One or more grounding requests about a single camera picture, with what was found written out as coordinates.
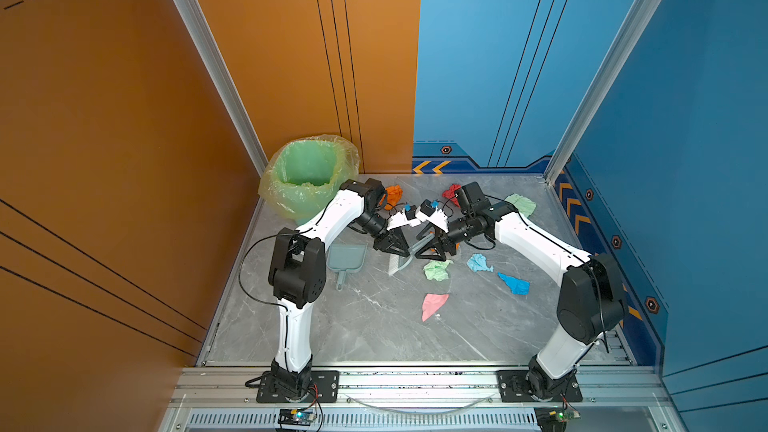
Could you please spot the left circuit board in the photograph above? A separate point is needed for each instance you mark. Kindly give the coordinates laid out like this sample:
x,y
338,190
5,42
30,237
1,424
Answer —
x,y
298,420

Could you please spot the left aluminium corner post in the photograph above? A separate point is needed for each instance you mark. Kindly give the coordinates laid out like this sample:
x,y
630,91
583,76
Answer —
x,y
205,43

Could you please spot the blue paper scrap right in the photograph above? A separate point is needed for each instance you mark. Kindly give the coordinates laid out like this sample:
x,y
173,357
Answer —
x,y
515,285

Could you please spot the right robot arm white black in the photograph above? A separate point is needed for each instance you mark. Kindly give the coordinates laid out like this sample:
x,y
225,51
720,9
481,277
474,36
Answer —
x,y
592,300

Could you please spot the red paper scrap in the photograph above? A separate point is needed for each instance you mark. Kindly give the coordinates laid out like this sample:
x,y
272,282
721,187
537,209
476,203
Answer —
x,y
450,194

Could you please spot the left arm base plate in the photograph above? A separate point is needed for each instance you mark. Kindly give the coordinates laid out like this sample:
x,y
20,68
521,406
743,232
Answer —
x,y
279,387

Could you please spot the yellow plastic bin liner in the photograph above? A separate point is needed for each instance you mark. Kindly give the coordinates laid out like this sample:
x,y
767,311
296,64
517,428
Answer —
x,y
300,203

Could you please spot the right circuit board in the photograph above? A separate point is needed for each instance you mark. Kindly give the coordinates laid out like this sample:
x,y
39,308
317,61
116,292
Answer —
x,y
555,420

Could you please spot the grey-blue dustpan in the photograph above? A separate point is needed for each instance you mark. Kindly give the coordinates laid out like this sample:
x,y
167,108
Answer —
x,y
345,259

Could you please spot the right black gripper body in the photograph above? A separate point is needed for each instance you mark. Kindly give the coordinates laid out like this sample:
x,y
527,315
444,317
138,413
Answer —
x,y
460,230

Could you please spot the right aluminium corner post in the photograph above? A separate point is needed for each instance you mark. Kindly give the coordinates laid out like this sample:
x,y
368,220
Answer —
x,y
631,30

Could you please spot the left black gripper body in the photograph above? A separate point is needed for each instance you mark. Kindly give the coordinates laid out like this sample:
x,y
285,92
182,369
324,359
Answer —
x,y
376,226

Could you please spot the circuit board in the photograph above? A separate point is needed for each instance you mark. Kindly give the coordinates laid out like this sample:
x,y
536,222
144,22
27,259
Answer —
x,y
298,420
555,420

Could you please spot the pink paper scrap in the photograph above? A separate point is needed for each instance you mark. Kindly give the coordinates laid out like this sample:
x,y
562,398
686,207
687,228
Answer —
x,y
432,303

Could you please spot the light green paper scrap near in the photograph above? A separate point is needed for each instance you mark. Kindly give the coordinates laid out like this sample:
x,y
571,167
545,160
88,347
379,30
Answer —
x,y
437,270

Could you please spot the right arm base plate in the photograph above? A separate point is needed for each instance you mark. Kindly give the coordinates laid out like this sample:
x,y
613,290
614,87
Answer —
x,y
537,386

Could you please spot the aluminium corner post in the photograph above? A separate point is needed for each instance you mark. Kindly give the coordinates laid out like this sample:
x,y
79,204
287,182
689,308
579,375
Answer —
x,y
205,43
631,30

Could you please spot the light green paper scrap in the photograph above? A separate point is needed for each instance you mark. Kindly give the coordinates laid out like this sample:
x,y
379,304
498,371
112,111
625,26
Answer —
x,y
523,204
437,270

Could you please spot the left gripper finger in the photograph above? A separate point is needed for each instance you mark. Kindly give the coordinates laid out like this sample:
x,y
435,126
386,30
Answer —
x,y
382,243
399,246

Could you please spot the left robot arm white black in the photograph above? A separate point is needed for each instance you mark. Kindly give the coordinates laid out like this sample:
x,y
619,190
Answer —
x,y
298,269

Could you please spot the green trash bin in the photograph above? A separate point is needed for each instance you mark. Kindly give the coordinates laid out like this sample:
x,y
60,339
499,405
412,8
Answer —
x,y
314,162

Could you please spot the orange paper scrap far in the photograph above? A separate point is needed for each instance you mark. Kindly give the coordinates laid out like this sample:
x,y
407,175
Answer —
x,y
393,195

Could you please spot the light green paper scrap far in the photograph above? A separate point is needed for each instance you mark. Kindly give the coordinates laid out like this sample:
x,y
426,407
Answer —
x,y
523,204

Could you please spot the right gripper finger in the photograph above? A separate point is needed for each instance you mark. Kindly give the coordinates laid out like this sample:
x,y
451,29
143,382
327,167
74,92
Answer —
x,y
444,248
432,249

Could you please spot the aluminium mounting rail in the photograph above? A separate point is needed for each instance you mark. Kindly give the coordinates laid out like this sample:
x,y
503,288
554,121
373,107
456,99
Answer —
x,y
415,397

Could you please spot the light blue paper scrap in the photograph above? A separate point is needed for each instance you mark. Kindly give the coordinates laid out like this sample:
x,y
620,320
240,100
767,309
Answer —
x,y
478,263

